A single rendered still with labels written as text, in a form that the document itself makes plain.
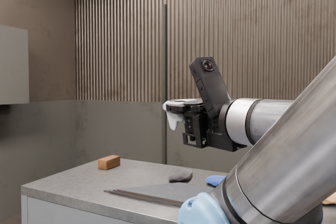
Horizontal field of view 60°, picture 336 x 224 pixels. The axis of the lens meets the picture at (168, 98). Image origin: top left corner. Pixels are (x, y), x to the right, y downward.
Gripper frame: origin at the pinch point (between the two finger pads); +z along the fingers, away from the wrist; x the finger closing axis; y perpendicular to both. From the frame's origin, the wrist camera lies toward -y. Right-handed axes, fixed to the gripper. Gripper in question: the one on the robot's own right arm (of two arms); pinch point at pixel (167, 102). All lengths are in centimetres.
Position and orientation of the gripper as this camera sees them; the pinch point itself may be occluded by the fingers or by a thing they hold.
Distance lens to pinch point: 64.5
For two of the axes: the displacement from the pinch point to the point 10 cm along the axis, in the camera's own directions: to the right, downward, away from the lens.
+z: -5.8, -0.3, 8.1
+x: 8.0, -1.6, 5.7
